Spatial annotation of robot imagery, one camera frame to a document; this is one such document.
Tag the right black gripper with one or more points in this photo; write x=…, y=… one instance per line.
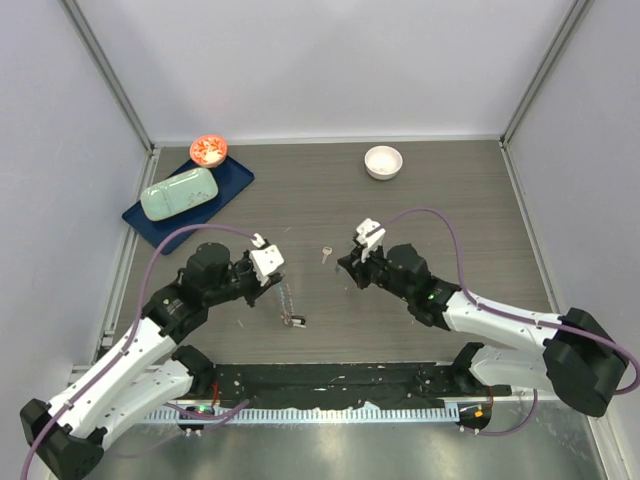
x=357, y=268

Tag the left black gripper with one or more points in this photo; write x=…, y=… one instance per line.
x=258, y=289

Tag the large keyring with blue handle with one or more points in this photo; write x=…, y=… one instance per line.
x=287, y=308

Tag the black key fob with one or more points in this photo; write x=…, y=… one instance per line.
x=298, y=321

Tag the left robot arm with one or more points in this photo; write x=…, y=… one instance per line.
x=148, y=366

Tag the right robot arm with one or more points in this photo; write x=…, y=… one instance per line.
x=569, y=355

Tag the plain silver key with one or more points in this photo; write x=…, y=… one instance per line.
x=326, y=252

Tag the dark blue tray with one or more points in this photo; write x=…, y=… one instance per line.
x=231, y=177

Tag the white ceramic bowl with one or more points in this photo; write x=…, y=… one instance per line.
x=383, y=162

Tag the pale green oblong dish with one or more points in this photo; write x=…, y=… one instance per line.
x=178, y=194

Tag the red patterned bowl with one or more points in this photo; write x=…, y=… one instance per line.
x=208, y=151

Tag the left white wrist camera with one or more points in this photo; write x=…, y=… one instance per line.
x=266, y=258

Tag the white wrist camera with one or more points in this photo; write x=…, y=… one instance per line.
x=369, y=237
x=266, y=258

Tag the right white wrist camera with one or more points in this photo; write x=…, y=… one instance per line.
x=369, y=237

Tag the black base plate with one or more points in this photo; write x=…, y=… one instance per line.
x=340, y=386

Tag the white slotted cable duct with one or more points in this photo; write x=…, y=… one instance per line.
x=368, y=413

